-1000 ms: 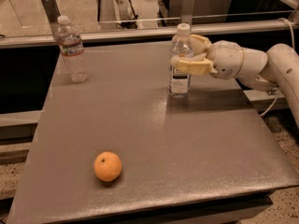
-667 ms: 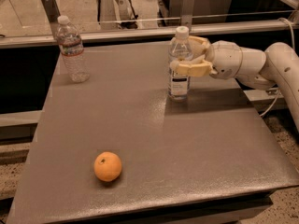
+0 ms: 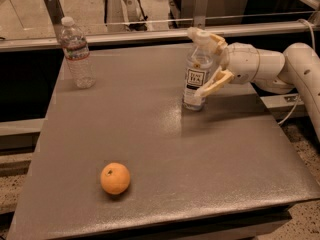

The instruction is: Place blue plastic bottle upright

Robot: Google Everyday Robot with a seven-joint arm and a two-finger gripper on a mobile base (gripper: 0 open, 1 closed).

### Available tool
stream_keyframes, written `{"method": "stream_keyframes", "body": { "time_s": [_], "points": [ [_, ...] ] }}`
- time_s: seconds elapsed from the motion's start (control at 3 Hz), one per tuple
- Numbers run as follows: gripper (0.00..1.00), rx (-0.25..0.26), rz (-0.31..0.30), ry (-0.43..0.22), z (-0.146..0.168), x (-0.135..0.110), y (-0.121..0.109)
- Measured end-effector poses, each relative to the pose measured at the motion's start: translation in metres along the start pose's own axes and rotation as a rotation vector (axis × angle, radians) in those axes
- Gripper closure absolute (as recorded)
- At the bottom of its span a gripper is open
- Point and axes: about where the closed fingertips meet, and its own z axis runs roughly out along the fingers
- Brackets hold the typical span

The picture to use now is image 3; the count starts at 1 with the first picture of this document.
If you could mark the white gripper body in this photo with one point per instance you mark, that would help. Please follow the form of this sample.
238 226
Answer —
240 64

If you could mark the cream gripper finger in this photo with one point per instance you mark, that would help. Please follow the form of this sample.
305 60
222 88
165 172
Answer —
219 78
215 43

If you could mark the blue label plastic bottle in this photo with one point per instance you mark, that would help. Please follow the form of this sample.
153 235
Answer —
198 68

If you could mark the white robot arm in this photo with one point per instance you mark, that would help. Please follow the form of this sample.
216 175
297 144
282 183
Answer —
298 67

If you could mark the clear water bottle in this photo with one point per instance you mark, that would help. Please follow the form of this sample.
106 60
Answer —
75 47

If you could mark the orange fruit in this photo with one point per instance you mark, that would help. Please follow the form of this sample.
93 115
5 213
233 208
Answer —
115 178

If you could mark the grey metal rail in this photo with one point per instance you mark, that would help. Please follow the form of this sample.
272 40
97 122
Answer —
175 36

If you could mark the right grey metal bracket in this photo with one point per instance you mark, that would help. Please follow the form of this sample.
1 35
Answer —
199 13

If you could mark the grey metal bracket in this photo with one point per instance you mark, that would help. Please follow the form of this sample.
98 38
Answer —
56 13
199 13

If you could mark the left grey metal bracket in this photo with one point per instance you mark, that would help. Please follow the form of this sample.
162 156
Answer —
56 13

